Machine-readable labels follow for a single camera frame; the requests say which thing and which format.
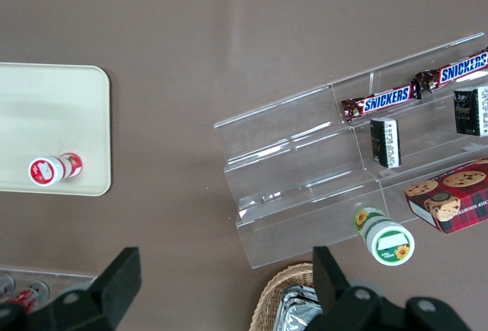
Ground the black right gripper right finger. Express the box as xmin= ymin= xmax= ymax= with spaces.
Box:
xmin=307 ymin=245 xmax=383 ymax=331

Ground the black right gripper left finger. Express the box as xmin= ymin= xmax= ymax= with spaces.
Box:
xmin=49 ymin=246 xmax=143 ymax=331

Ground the light wicker oval basket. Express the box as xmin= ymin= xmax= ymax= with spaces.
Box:
xmin=248 ymin=262 xmax=326 ymax=331

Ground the beige plastic serving tray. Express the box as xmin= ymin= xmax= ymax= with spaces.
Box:
xmin=0 ymin=62 xmax=113 ymax=198

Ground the aluminium foil container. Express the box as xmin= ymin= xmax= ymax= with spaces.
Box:
xmin=274 ymin=284 xmax=326 ymax=331

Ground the clear acrylic bottle rack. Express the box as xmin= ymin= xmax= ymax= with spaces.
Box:
xmin=0 ymin=265 xmax=97 ymax=310

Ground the green lidded yogurt bottle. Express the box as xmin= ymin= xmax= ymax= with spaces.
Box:
xmin=353 ymin=205 xmax=416 ymax=267

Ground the clear acrylic stepped shelf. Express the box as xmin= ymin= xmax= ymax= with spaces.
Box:
xmin=213 ymin=32 xmax=488 ymax=270

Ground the red lidded yogurt bottle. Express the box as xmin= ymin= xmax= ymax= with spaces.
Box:
xmin=27 ymin=151 xmax=84 ymax=188

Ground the red tartan cookie box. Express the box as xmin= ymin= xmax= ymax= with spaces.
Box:
xmin=403 ymin=156 xmax=488 ymax=236

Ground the small black carton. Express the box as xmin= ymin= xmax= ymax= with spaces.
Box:
xmin=369 ymin=116 xmax=403 ymax=169
xmin=453 ymin=85 xmax=488 ymax=138

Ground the Snickers chocolate bar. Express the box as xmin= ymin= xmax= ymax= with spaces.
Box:
xmin=414 ymin=50 xmax=488 ymax=90
xmin=339 ymin=83 xmax=422 ymax=124

